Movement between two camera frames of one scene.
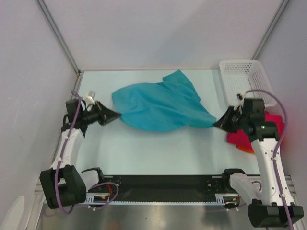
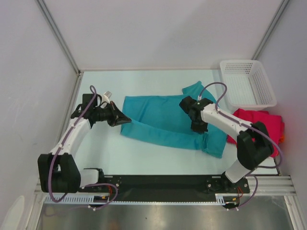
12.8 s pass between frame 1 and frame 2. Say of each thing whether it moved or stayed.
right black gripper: moved
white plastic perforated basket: stayed
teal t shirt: moved
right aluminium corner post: stayed
